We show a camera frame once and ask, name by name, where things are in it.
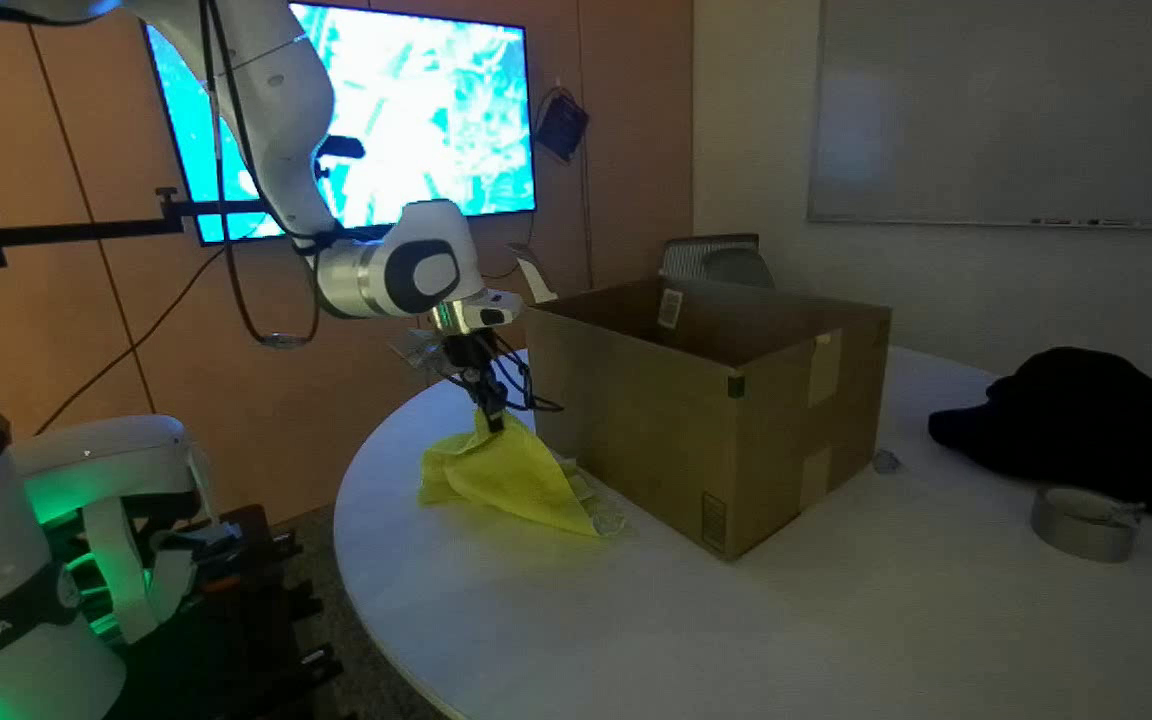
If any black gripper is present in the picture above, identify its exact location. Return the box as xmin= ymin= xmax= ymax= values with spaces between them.
xmin=441 ymin=334 xmax=507 ymax=431

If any yellow cloth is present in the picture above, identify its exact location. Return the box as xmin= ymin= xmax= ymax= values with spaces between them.
xmin=417 ymin=418 xmax=596 ymax=538

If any open cardboard box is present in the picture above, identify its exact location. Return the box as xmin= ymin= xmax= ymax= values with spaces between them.
xmin=530 ymin=280 xmax=892 ymax=562

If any grey chair backrest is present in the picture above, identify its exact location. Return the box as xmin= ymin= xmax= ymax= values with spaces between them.
xmin=661 ymin=233 xmax=773 ymax=290

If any black garment on table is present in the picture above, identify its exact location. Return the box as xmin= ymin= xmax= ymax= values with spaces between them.
xmin=929 ymin=349 xmax=1152 ymax=514

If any wall mounted monitor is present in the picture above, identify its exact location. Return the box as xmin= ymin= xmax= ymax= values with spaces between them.
xmin=144 ymin=0 xmax=540 ymax=253

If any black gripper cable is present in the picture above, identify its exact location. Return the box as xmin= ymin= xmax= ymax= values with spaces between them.
xmin=196 ymin=0 xmax=341 ymax=353

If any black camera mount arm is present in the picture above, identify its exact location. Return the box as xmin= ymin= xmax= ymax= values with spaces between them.
xmin=0 ymin=185 xmax=273 ymax=276

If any whiteboard on wall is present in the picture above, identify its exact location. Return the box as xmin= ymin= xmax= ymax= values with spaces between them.
xmin=808 ymin=0 xmax=1152 ymax=233

